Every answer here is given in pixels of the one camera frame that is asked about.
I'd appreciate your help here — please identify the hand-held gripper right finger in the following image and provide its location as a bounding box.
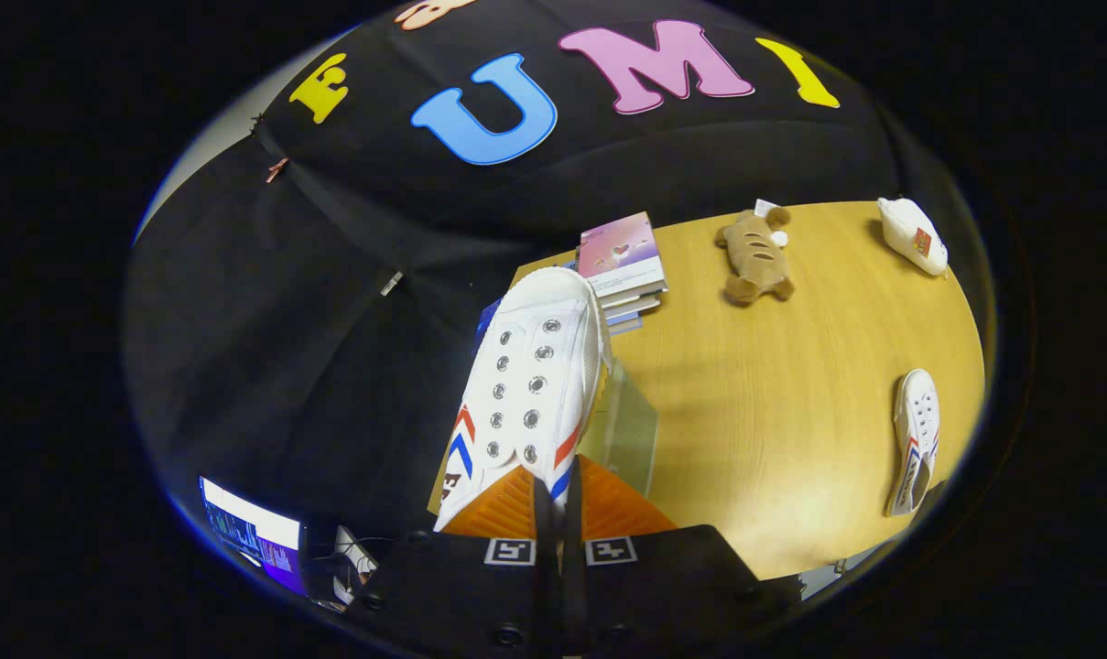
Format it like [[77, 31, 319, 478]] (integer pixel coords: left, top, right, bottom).
[[562, 456, 803, 659]]

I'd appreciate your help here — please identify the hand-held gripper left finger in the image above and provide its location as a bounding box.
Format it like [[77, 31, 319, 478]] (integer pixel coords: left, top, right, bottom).
[[345, 464, 563, 659]]

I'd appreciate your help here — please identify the pale green storage box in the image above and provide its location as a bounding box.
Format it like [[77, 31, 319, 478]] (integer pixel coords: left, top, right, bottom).
[[428, 357, 660, 515]]

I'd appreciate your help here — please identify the white canvas shoe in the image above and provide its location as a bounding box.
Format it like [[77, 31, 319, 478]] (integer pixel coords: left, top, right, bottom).
[[434, 265, 613, 534], [885, 369, 940, 518]]

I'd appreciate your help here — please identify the small white device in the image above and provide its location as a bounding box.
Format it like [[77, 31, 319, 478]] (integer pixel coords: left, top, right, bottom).
[[333, 526, 380, 605]]

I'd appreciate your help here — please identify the computer monitor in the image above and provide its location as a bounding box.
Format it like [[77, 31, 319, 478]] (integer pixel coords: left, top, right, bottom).
[[198, 476, 309, 596]]

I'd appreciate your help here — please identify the blue cover book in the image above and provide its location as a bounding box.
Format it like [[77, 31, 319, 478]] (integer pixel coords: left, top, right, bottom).
[[472, 297, 505, 353]]

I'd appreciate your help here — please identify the white book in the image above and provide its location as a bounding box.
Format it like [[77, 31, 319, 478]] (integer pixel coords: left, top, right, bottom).
[[599, 282, 669, 314]]

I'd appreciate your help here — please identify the black backdrop cloth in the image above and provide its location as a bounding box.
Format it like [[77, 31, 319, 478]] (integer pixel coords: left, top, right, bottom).
[[123, 0, 920, 587]]

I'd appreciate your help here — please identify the pink cover book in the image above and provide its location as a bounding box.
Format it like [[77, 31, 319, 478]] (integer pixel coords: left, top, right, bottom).
[[577, 212, 668, 298]]

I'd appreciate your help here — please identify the brown bread plush toy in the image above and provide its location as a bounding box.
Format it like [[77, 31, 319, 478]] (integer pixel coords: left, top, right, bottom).
[[716, 200, 797, 306]]

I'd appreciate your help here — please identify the white pouch with red label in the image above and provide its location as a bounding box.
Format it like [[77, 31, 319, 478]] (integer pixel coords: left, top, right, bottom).
[[877, 197, 950, 277]]

